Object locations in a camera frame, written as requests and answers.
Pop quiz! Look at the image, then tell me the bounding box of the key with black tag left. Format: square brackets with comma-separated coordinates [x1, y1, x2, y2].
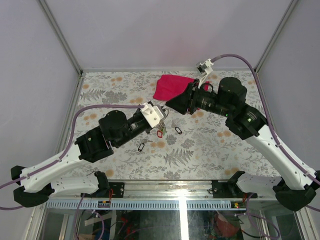
[137, 139, 152, 152]

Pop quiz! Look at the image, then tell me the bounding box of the blue slotted cable duct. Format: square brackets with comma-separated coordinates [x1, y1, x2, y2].
[46, 199, 246, 211]

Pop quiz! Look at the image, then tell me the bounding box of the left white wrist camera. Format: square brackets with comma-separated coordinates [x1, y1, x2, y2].
[140, 101, 167, 128]

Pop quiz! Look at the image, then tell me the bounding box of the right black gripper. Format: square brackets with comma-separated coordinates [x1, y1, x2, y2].
[165, 78, 233, 118]

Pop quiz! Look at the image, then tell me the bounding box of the right aluminium frame post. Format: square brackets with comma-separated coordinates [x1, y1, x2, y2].
[253, 0, 301, 73]

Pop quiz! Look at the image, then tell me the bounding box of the floral patterned table mat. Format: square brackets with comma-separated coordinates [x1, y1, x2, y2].
[67, 71, 278, 180]

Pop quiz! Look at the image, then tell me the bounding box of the folded red cloth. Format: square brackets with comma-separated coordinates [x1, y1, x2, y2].
[153, 74, 194, 102]

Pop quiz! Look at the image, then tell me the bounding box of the aluminium front rail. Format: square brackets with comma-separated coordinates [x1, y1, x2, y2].
[48, 174, 287, 198]

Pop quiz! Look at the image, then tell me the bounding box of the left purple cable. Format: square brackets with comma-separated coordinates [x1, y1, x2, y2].
[0, 104, 146, 240]

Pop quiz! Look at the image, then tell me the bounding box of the aluminium frame post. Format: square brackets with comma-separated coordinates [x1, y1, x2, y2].
[37, 0, 84, 76]
[253, 0, 301, 73]

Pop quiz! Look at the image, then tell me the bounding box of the keyring with coloured tags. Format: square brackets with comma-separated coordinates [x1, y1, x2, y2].
[156, 106, 170, 139]

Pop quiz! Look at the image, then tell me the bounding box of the key with black tag centre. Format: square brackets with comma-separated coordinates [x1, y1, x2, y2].
[171, 120, 182, 135]

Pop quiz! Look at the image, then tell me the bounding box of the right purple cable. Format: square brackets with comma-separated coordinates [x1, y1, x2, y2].
[211, 53, 320, 238]

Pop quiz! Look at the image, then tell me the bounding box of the purple cable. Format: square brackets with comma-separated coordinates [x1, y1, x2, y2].
[211, 53, 320, 238]
[0, 104, 146, 240]

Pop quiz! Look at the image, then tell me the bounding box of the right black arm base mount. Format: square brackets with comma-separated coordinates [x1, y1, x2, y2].
[208, 170, 251, 199]

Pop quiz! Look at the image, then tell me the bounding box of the key with black tag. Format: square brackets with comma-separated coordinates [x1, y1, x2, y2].
[137, 139, 152, 152]
[171, 120, 182, 135]

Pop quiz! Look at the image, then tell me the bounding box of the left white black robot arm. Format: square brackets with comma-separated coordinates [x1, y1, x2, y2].
[10, 104, 166, 208]

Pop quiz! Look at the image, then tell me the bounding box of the left aluminium frame post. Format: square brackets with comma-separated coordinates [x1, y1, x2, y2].
[37, 0, 84, 76]

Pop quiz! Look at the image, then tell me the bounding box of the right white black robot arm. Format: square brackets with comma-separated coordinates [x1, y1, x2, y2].
[165, 77, 320, 212]

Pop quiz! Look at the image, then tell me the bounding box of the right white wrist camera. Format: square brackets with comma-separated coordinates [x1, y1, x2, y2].
[196, 58, 214, 88]

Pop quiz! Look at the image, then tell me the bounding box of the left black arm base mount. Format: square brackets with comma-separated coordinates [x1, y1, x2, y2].
[97, 182, 125, 199]

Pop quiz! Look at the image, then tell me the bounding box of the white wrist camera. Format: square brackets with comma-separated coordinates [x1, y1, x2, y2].
[196, 58, 214, 88]
[140, 101, 167, 128]

